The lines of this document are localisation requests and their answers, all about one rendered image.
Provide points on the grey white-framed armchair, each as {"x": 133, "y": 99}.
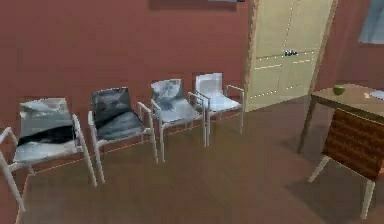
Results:
{"x": 173, "y": 106}
{"x": 113, "y": 120}
{"x": 215, "y": 96}
{"x": 43, "y": 133}

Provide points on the cream room door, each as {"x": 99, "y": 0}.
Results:
{"x": 283, "y": 53}

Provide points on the brown wooden table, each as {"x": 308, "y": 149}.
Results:
{"x": 353, "y": 100}

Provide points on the brown slatted wooden chair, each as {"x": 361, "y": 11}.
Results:
{"x": 353, "y": 143}

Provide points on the white flat paper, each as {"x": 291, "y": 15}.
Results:
{"x": 377, "y": 95}

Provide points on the pale window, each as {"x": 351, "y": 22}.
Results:
{"x": 373, "y": 23}

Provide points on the framed wall picture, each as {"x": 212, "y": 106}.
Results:
{"x": 226, "y": 0}

